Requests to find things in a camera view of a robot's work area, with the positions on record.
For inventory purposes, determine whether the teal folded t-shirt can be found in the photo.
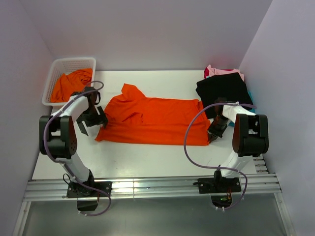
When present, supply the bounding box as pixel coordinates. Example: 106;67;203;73
228;90;255;127

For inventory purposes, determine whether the orange t-shirt in basket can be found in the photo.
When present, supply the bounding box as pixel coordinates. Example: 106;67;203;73
50;68;93;103

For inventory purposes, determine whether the black folded t-shirt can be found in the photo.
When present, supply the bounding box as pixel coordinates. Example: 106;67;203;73
195;73;253;110

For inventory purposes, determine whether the orange t-shirt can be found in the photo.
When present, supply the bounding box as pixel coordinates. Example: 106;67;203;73
95;84;210;146
50;68;93;103

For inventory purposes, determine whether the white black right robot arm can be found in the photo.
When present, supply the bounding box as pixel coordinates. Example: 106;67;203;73
205;103;269;193

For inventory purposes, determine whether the white plastic laundry basket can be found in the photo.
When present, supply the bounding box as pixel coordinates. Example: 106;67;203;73
42;57;96;106

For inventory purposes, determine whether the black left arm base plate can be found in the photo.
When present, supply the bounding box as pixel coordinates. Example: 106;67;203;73
66;181;112;198

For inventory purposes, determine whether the pink folded t-shirt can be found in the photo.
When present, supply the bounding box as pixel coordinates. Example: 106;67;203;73
203;64;245;81

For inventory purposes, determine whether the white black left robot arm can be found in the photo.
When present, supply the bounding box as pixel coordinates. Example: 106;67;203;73
39;87;108;197

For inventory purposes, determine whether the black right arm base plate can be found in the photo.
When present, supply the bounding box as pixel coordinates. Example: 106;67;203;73
193;177;242;194

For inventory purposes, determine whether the aluminium table frame rail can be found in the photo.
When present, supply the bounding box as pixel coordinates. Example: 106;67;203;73
13;156;296;236

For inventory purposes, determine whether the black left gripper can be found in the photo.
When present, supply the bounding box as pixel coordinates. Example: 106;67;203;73
77;106;108;135

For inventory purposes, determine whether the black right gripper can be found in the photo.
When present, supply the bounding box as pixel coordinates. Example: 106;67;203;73
207;116;229;143

